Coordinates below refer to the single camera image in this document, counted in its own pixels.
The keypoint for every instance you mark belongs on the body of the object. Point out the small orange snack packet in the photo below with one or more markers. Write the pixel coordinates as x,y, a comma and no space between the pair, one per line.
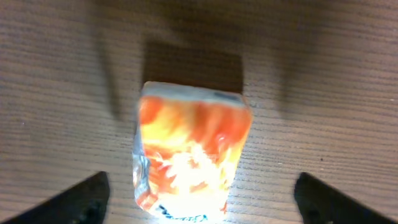
186,150

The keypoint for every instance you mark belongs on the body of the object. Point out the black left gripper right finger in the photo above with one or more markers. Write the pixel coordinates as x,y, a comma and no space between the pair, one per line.
319,203

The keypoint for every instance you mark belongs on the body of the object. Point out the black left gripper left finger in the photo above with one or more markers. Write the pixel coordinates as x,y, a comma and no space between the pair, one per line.
84,203

